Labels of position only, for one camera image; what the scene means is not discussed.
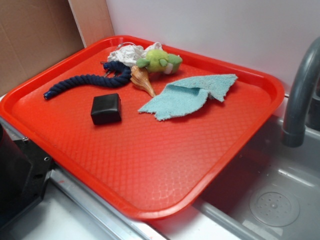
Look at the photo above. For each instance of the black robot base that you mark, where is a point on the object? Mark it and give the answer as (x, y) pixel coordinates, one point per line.
(24, 173)

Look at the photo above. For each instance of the light blue cloth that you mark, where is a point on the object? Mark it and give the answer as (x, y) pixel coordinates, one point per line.
(188, 95)

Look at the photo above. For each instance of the white crumpled cloth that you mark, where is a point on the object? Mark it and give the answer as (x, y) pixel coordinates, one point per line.
(128, 53)

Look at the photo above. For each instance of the red plastic tray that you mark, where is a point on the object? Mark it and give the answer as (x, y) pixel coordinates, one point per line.
(147, 169)

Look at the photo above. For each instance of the orange seashell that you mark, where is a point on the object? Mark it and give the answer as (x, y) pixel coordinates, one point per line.
(140, 79)

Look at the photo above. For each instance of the black rectangular box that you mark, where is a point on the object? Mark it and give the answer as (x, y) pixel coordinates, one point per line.
(106, 109)

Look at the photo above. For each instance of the green plush toy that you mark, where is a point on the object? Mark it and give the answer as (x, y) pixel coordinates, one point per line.
(159, 61)

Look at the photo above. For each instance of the grey plastic sink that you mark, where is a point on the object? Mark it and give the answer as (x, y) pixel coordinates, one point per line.
(267, 192)

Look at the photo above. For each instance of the grey faucet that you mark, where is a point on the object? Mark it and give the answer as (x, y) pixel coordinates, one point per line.
(303, 106)

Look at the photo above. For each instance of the brown cardboard panel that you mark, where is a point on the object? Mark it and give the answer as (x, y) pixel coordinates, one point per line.
(36, 34)

